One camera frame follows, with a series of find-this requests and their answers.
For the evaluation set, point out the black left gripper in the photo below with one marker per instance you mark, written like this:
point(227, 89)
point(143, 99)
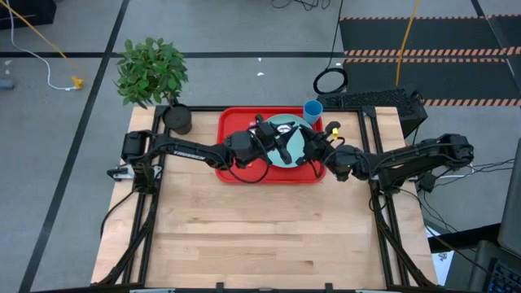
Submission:
point(268, 136)

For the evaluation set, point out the computer monitor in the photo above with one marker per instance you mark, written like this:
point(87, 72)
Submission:
point(512, 203)

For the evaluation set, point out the black hazard-striped floor mat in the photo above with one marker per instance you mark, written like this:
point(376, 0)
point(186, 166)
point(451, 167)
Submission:
point(427, 34)

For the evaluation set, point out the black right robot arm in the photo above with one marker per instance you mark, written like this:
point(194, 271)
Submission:
point(407, 158)

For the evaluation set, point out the teal round plate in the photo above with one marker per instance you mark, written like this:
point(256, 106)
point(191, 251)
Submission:
point(285, 120)

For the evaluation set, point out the silver aluminium bracket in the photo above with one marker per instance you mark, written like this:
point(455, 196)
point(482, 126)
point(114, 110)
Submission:
point(120, 173)

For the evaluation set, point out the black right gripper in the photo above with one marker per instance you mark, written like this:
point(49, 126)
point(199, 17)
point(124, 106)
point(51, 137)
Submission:
point(317, 147)

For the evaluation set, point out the green leafy plant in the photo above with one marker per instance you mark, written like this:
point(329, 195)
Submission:
point(150, 71)

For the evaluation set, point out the black keyboard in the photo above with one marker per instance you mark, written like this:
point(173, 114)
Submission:
point(506, 281)

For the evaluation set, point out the black power adapter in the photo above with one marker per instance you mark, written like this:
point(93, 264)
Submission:
point(428, 183)

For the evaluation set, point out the small yellow tag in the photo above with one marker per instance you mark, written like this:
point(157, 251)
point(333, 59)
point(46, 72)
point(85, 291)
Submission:
point(335, 132)

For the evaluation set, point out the red plastic tray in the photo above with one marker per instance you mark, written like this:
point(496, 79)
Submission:
point(238, 119)

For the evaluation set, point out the black box on floor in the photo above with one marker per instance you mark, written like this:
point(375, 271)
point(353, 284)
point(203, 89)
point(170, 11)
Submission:
point(24, 12)

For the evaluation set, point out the white paper sheet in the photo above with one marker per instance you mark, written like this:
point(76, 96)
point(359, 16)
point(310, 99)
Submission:
point(441, 264)

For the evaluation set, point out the silver metal spoon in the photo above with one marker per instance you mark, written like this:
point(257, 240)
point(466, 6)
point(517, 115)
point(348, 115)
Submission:
point(290, 128)

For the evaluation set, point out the black perforated computer case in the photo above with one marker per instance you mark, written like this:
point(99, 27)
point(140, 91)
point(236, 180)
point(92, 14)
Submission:
point(374, 99)

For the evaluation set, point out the blue plastic cup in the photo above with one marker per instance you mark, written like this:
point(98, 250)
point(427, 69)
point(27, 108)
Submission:
point(312, 112)

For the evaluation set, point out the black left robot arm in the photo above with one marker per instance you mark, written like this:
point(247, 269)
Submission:
point(191, 152)

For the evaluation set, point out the black aluminium table frame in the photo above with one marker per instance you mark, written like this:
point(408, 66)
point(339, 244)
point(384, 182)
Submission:
point(195, 108)

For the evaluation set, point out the black plant pot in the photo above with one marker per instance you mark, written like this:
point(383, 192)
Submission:
point(177, 120)

